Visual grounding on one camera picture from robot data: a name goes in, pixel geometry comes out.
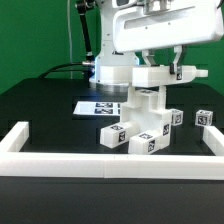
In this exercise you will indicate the white tagged cube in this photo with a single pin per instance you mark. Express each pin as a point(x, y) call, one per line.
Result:
point(203, 118)
point(177, 117)

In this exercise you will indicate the white tagged cube far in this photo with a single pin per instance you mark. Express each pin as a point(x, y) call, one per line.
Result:
point(203, 118)

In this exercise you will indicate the white chair seat block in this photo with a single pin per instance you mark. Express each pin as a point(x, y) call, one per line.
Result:
point(146, 111)

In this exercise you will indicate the white chair back frame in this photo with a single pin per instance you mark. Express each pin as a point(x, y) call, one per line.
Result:
point(146, 77)

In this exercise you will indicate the white tagged cube near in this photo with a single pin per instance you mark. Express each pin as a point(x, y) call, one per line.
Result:
point(177, 117)

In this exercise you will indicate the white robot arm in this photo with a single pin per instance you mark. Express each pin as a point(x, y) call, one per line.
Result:
point(109, 56)

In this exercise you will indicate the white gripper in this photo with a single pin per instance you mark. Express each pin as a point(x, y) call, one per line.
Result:
point(185, 22)

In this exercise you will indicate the white tag marker sheet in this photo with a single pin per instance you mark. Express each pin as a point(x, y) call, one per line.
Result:
point(89, 108)

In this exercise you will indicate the white U-shaped fence frame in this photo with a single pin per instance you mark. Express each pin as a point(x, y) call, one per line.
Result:
point(15, 162)

